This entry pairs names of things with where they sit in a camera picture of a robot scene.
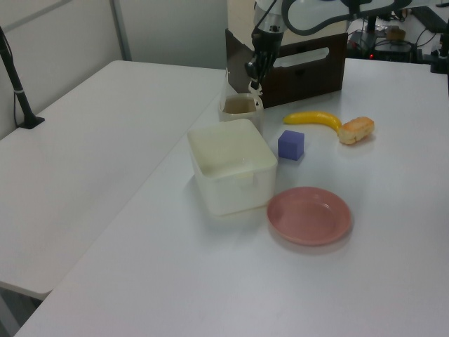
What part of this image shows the brown cardboard box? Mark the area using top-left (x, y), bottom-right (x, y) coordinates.
top-left (384, 27), bottom-right (407, 41)

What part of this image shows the yellow banana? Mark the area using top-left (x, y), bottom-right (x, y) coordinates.
top-left (283, 110), bottom-right (343, 135)

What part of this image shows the purple cube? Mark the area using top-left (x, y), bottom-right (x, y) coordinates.
top-left (277, 129), bottom-right (306, 162)

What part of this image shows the white drawer handle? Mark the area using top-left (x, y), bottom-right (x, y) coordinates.
top-left (271, 46), bottom-right (331, 68)

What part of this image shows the pink plate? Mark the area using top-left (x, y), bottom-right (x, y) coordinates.
top-left (266, 186), bottom-right (353, 247)

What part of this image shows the black camera stand pole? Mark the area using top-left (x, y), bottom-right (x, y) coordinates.
top-left (0, 25), bottom-right (46, 130)

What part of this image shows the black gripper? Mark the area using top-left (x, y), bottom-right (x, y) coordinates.
top-left (244, 30), bottom-right (284, 89)

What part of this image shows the toasted bread loaf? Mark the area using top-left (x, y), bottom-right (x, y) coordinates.
top-left (337, 117), bottom-right (376, 146)

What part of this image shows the cream trash can with lid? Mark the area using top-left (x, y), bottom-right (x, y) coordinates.
top-left (217, 67), bottom-right (264, 137)

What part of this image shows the cream rectangular plastic bin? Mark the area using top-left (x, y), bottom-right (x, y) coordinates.
top-left (186, 118), bottom-right (279, 217)

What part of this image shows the white appliance with handle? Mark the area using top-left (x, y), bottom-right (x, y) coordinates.
top-left (224, 27), bottom-right (349, 110)

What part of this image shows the black clamp stand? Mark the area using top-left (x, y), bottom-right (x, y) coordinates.
top-left (428, 29), bottom-right (449, 75)

